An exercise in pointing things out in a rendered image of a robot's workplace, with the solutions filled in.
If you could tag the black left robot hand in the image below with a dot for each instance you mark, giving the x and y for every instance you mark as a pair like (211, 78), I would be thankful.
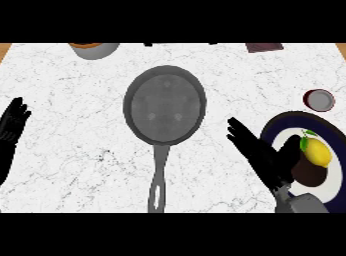
(3, 140)

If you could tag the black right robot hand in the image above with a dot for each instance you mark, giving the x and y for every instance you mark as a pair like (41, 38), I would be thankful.
(261, 156)

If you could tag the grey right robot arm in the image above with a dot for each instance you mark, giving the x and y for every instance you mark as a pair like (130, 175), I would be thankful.
(298, 202)

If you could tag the yellow lemon with leaf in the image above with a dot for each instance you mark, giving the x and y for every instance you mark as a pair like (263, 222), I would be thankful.
(318, 151)

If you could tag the grey frying pan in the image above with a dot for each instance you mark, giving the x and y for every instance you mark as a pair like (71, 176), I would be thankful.
(162, 110)

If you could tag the red can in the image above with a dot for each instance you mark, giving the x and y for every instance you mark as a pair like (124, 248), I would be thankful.
(319, 100)

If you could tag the grey bowl with orange content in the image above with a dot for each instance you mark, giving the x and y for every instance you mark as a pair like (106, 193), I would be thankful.
(95, 50)

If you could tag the dark maroon box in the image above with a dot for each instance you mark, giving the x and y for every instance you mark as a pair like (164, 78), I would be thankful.
(264, 47)

